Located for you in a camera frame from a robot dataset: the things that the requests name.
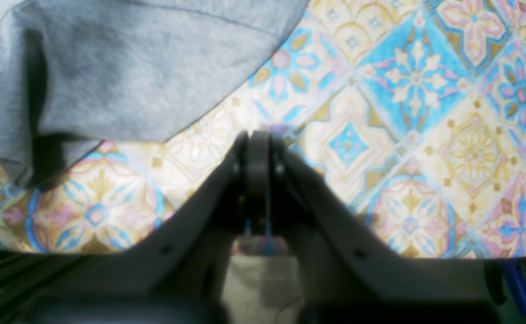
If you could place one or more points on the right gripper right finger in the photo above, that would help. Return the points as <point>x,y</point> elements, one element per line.
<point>335,253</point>

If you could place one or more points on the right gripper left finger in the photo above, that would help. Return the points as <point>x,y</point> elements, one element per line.
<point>192,250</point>

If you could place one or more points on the grey T-shirt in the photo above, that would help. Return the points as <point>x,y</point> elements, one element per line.
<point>74,73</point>

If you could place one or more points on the patterned tile tablecloth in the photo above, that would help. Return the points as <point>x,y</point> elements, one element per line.
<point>414,112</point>

